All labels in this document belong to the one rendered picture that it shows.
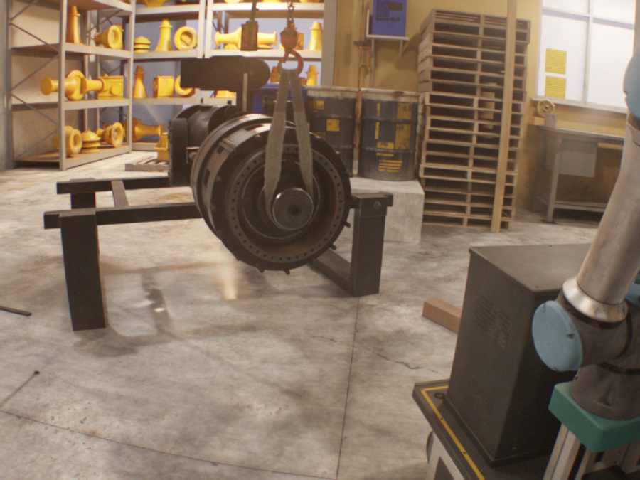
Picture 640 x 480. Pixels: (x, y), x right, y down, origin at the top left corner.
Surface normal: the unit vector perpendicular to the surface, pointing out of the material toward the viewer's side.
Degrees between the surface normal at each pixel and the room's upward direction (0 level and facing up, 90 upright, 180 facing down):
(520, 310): 90
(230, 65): 90
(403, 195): 90
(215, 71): 90
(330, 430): 0
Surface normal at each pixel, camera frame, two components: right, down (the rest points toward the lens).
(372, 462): 0.05, -0.97
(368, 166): -0.66, 0.16
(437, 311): -0.82, 0.11
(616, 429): 0.19, 0.26
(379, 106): -0.47, 0.20
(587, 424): -0.98, 0.00
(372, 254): 0.43, 0.25
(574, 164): -0.11, 0.25
